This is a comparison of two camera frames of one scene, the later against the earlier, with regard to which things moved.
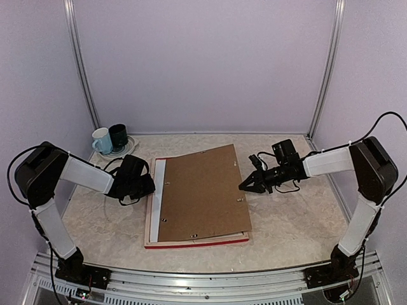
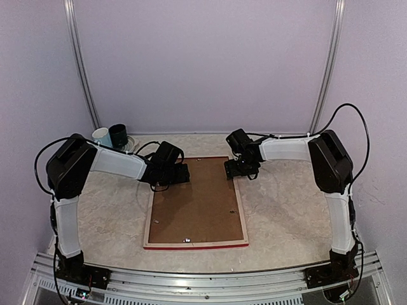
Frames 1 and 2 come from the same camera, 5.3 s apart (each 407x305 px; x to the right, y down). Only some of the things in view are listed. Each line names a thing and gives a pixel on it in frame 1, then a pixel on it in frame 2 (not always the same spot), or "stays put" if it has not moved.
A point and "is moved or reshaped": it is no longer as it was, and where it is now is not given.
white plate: x=123 y=151 stays put
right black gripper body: x=278 y=176 to x=241 y=168
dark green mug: x=119 y=135 stays put
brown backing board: x=202 y=196 is moved or reshaped
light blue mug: x=102 y=142 stays put
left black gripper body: x=137 y=189 to x=169 y=178
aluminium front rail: x=47 y=286 stays put
